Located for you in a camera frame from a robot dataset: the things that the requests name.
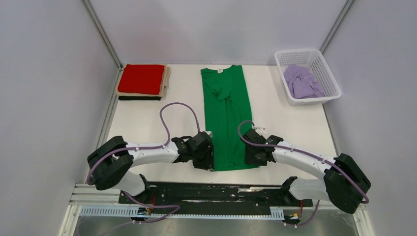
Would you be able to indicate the aluminium rail frame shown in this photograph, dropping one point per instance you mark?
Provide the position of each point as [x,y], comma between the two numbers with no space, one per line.
[86,200]

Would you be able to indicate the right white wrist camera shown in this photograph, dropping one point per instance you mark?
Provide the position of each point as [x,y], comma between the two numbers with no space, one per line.
[260,130]

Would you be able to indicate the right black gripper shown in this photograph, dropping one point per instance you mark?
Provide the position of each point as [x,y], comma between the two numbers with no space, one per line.
[250,161]

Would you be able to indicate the folded red t shirt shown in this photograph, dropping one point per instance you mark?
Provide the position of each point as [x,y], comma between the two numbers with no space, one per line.
[142,79]

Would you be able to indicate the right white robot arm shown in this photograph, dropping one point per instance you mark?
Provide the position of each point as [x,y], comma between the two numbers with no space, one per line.
[338,180]

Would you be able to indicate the white plastic basket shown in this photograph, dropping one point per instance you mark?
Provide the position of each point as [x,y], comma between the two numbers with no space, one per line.
[313,59]

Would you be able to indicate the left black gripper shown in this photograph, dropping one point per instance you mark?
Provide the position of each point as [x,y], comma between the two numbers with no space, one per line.
[209,162]

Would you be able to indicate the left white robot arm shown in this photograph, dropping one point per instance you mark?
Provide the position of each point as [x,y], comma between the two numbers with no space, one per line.
[110,164]

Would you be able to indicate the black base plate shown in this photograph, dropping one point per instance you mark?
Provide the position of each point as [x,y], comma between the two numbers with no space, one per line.
[220,199]

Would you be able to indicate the purple t shirt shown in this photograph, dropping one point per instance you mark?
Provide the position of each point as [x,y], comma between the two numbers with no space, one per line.
[301,83]

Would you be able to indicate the green t shirt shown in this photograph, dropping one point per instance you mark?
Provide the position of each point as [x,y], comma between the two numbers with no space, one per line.
[226,107]

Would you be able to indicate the folded black t shirt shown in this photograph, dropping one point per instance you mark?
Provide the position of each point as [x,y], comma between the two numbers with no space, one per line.
[133,98]

